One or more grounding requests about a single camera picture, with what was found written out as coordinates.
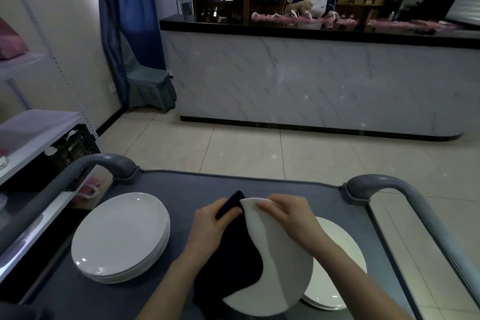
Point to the person's right forearm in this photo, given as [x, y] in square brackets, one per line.
[360, 286]

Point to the white metal shelf rack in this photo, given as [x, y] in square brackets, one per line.
[33, 128]

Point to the chair with grey-green cover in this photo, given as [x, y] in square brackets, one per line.
[150, 87]

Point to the black plastic crate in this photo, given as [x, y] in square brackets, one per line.
[80, 149]

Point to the blue curtain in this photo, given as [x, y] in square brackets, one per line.
[129, 4]

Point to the person's right hand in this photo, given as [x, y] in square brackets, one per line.
[298, 222]

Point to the person's left hand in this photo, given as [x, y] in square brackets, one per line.
[204, 229]

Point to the marble bar counter black top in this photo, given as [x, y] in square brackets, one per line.
[300, 79]

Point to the white round plate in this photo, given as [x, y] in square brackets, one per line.
[285, 282]
[120, 233]

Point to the person's left forearm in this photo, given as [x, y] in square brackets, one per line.
[168, 289]

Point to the stack of white plates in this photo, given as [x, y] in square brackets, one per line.
[348, 248]

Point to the small white cup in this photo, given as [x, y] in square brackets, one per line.
[51, 151]

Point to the grey service cart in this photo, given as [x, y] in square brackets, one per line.
[168, 184]

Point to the row of pink bags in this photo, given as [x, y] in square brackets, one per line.
[270, 18]

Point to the dark blue cleaning cloth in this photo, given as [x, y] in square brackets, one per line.
[228, 256]

